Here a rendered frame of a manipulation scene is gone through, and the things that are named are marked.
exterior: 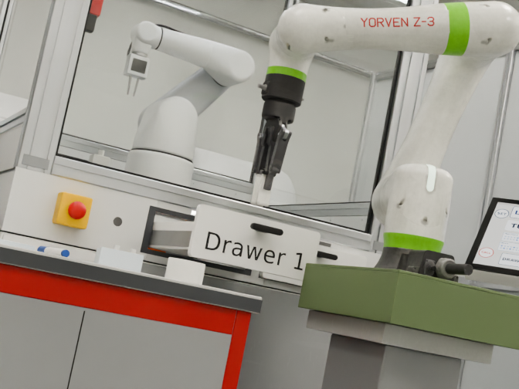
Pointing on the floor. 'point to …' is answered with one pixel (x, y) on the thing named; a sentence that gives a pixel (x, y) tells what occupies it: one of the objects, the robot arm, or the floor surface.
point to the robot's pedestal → (391, 354)
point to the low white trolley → (114, 327)
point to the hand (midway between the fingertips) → (262, 190)
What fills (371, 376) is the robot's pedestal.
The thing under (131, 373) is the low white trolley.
